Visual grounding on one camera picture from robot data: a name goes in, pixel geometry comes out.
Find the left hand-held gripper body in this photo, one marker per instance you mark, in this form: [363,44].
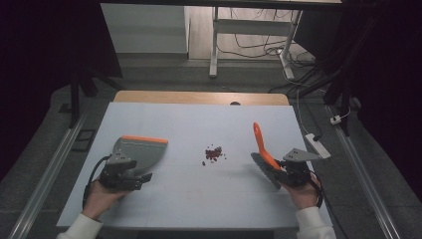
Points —
[116,172]

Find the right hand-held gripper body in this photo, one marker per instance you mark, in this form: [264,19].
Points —
[298,172]

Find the grey dustpan with orange edge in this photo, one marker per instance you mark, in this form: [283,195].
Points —
[142,152]

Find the orange brush with grey bristles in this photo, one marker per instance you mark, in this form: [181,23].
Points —
[262,146]

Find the pile of red beans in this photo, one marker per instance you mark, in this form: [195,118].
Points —
[213,154]

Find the person's right hand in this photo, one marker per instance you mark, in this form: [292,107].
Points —
[303,195]

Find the person's left hand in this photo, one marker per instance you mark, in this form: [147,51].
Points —
[99,199]

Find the white power strip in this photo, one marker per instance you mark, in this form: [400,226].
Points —
[317,145]

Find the black floor plate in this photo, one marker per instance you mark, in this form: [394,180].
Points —
[84,140]

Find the small white adapter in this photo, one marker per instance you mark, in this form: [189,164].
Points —
[335,119]

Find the black metal stand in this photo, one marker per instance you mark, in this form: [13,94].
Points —
[74,99]
[345,86]

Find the wooden table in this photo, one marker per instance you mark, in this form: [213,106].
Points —
[185,97]

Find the white panel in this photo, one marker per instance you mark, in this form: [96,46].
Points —
[142,28]

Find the aluminium rail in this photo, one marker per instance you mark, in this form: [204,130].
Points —
[365,179]
[49,172]

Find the white desk frame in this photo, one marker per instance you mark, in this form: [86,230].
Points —
[252,26]

